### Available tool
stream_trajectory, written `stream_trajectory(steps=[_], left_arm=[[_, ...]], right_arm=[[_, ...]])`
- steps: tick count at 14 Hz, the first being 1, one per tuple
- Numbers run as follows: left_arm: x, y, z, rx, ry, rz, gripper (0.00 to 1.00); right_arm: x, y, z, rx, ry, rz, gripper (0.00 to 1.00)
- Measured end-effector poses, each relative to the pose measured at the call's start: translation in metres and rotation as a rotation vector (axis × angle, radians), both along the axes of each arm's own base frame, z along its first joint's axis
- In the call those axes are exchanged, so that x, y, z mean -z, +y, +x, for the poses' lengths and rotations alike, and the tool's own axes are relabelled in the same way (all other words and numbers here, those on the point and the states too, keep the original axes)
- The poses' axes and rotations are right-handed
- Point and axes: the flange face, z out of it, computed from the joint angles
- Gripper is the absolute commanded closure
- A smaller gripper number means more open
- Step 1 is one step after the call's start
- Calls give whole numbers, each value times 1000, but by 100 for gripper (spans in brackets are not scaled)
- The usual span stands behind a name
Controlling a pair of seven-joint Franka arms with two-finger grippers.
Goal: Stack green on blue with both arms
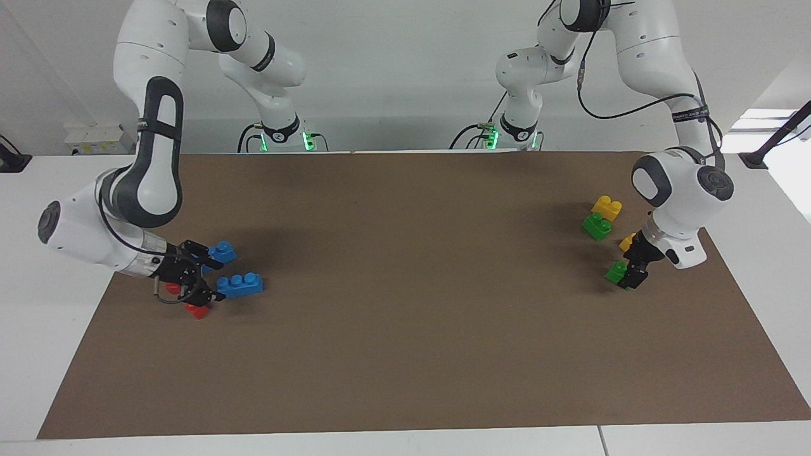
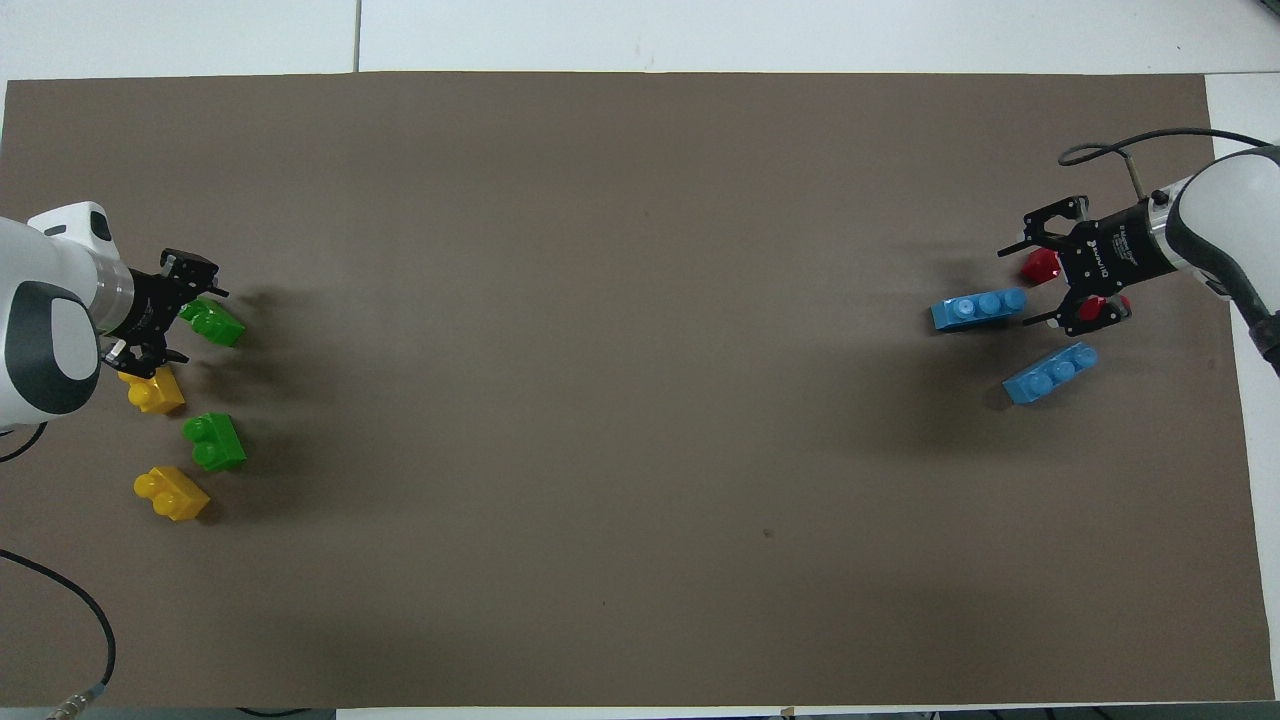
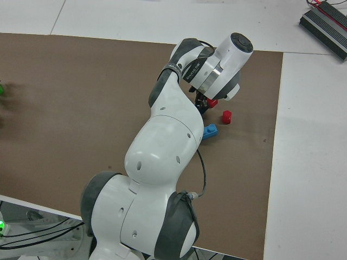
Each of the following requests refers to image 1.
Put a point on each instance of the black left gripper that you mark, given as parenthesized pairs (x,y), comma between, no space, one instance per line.
(645,250)

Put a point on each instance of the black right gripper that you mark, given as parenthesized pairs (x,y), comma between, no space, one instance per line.
(174,266)

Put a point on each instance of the green two-stud toy brick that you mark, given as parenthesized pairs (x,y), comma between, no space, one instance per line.
(597,227)
(614,272)

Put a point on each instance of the blue three-stud toy brick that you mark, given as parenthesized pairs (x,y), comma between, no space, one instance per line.
(242,285)
(223,252)

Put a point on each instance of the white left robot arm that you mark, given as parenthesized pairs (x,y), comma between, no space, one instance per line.
(652,57)

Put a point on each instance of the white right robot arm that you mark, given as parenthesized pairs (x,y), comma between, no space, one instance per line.
(146,63)

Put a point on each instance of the yellow two-stud toy brick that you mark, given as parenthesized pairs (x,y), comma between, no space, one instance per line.
(607,208)
(628,241)

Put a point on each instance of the red one-stud toy brick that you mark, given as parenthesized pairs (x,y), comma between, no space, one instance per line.
(172,289)
(197,311)

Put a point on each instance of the brown table mat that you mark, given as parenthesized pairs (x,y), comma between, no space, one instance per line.
(405,316)

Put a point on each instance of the white wall power box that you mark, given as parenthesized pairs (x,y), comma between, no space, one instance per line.
(98,139)

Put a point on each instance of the black camera stand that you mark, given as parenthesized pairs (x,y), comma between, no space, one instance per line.
(11,161)
(770,144)

